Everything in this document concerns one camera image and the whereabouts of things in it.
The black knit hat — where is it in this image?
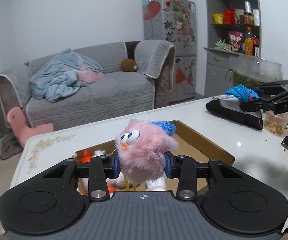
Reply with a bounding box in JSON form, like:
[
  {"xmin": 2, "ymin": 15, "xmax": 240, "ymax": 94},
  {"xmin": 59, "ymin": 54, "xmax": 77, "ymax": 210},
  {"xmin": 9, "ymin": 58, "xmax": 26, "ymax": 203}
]
[{"xmin": 206, "ymin": 99, "xmax": 263, "ymax": 131}]

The pink plastic stool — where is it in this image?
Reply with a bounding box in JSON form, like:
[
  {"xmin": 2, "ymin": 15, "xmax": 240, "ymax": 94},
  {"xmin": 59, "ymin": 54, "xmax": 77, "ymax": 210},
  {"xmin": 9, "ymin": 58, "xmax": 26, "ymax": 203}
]
[{"xmin": 7, "ymin": 107, "xmax": 54, "ymax": 147}]

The orange plastic bundle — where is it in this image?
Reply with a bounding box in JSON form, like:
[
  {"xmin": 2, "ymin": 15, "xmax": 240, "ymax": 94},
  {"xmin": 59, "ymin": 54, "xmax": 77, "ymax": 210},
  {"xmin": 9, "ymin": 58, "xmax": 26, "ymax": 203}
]
[{"xmin": 81, "ymin": 149, "xmax": 95, "ymax": 163}]

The brown plush toy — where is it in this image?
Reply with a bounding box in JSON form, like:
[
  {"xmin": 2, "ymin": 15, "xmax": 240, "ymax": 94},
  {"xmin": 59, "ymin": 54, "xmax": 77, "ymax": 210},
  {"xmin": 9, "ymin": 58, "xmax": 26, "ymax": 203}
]
[{"xmin": 120, "ymin": 59, "xmax": 137, "ymax": 72}]

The grey sofa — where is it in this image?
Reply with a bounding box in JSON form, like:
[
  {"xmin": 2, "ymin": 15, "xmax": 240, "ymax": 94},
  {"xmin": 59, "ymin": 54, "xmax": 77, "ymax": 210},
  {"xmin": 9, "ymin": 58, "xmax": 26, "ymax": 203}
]
[{"xmin": 0, "ymin": 40, "xmax": 175, "ymax": 130}]

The white green sock bundle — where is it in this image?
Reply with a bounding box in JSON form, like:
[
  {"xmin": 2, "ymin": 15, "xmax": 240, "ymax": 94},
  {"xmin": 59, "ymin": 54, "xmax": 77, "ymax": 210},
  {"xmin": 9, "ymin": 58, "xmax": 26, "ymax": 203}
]
[{"xmin": 93, "ymin": 150, "xmax": 106, "ymax": 157}]

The pink clothing on sofa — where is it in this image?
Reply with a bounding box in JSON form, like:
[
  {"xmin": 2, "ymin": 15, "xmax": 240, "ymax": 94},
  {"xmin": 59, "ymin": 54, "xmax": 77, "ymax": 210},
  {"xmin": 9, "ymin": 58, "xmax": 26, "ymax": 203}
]
[{"xmin": 77, "ymin": 65, "xmax": 104, "ymax": 84}]

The blue sock bundle dark band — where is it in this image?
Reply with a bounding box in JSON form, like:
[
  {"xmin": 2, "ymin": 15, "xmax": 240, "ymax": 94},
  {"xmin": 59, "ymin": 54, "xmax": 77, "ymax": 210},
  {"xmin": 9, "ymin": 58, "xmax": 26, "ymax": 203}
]
[{"xmin": 220, "ymin": 84, "xmax": 260, "ymax": 106}]

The grey shelf cabinet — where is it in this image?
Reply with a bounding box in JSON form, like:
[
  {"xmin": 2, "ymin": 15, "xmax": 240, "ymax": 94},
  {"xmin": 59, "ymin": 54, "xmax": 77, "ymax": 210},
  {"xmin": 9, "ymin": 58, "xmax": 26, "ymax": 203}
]
[{"xmin": 205, "ymin": 0, "xmax": 261, "ymax": 97}]

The pink fluffy bird toy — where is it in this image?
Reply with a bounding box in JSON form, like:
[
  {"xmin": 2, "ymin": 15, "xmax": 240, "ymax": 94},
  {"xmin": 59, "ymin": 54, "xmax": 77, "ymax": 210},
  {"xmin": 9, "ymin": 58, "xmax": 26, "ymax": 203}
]
[{"xmin": 115, "ymin": 119, "xmax": 178, "ymax": 191}]

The decorated grey refrigerator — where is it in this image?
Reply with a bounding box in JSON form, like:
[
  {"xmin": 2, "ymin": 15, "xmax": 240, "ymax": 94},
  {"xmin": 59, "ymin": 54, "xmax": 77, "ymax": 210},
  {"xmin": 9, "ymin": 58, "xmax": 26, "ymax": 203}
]
[{"xmin": 142, "ymin": 0, "xmax": 197, "ymax": 103}]

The glass fish tank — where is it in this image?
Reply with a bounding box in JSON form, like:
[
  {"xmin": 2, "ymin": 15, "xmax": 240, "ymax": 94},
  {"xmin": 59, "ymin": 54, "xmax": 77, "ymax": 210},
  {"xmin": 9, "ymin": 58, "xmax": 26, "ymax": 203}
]
[{"xmin": 233, "ymin": 55, "xmax": 283, "ymax": 88}]

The brown floor mat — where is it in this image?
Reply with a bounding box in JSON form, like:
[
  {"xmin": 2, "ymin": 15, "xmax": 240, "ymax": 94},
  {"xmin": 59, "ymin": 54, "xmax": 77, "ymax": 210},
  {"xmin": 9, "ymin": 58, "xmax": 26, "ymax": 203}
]
[{"xmin": 0, "ymin": 134, "xmax": 24, "ymax": 160}]

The brown cardboard box tray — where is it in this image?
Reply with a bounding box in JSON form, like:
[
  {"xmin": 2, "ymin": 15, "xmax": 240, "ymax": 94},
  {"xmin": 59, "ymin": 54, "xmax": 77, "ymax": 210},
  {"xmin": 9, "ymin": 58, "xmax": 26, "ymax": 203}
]
[{"xmin": 73, "ymin": 120, "xmax": 235, "ymax": 192}]

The plastic snack container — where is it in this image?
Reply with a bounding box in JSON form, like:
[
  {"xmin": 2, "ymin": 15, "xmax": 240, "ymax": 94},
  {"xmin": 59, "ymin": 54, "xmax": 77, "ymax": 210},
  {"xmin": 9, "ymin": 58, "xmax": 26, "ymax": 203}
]
[{"xmin": 264, "ymin": 111, "xmax": 288, "ymax": 135}]

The light blue blanket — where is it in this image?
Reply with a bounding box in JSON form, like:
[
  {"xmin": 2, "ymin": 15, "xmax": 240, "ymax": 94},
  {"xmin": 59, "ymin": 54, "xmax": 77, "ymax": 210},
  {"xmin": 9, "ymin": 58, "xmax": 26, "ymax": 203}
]
[{"xmin": 29, "ymin": 49, "xmax": 104, "ymax": 103}]

